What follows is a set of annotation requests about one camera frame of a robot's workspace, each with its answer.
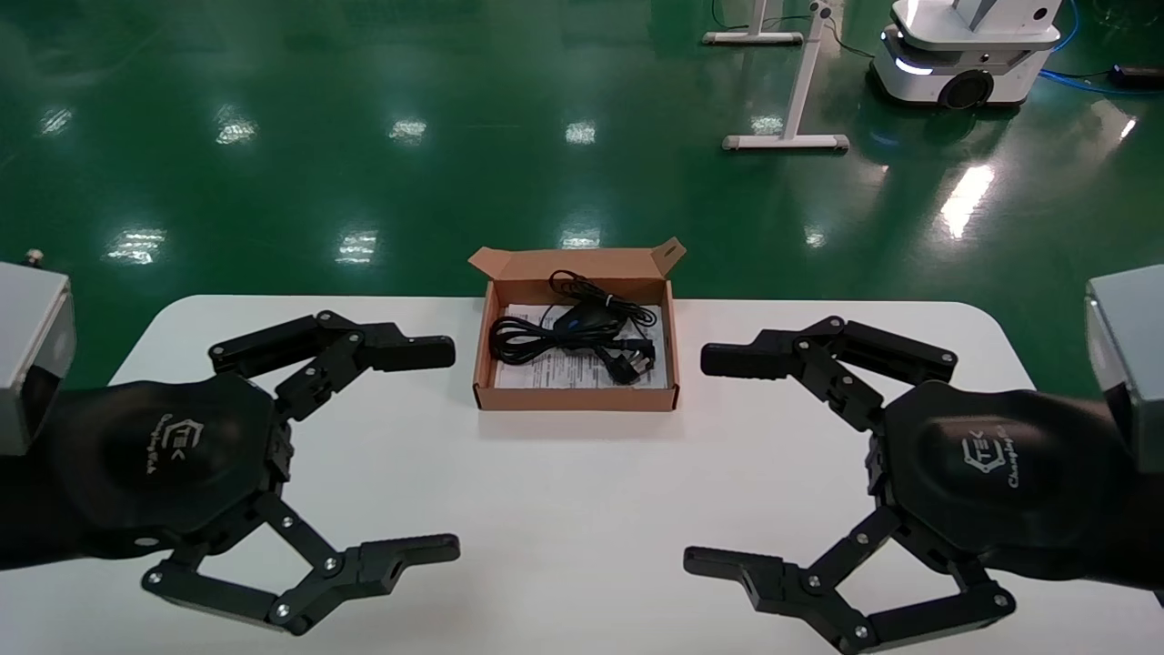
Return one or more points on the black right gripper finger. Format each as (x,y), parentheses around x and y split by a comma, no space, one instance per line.
(750,359)
(773,578)

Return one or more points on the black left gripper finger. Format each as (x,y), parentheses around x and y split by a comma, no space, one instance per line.
(409,350)
(382,559)

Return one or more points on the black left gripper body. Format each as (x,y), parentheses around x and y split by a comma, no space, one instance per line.
(155,455)

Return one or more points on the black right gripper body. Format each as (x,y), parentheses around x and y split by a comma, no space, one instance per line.
(991,473)

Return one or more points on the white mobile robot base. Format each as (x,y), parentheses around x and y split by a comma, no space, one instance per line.
(964,55)

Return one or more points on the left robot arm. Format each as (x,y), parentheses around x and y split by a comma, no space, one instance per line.
(27,509)

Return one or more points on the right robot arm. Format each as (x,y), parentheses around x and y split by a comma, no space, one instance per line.
(1141,528)

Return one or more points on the brown cardboard box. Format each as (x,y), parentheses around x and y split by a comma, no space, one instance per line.
(582,398)

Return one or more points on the printed white instruction sheet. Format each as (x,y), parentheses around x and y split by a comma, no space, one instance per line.
(546,373)

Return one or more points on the white T-shaped table leg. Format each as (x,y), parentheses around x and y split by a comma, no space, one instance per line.
(800,91)
(755,35)

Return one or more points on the black power adapter brick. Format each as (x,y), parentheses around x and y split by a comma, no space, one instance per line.
(1137,75)

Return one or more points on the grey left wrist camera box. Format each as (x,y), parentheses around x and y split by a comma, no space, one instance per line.
(27,355)

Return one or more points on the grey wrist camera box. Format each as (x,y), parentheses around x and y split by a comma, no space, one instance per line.
(1132,355)
(27,355)

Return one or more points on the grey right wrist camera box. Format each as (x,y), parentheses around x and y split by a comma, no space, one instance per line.
(1132,355)

